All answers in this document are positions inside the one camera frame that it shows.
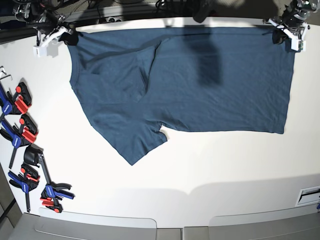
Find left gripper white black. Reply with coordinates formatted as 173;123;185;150
262;10;310;45

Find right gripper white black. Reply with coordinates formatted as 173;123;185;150
33;13;79;48

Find dark blue T-shirt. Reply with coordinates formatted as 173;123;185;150
68;27;295;165

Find blue red bar clamp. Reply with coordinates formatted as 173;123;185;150
0;81;32;121
8;162;40;213
0;113;38;169

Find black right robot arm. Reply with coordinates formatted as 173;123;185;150
13;0;79;50

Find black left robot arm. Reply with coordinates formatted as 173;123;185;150
264;0;320;52

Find silver metal hook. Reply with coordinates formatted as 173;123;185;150
0;66;13;80

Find blue black bar clamp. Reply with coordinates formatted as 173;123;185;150
23;145;75;213

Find grey chair back left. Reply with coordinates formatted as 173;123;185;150
14;212;181;240

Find grey chair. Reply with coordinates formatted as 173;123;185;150
14;212;181;240
182;206;320;240

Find grey chair back right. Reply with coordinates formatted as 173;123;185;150
182;206;320;240

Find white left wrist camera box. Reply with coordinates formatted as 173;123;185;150
290;38;307;52

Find aluminium frame rail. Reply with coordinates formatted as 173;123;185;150
65;6;123;23

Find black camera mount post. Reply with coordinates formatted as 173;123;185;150
192;0;215;23

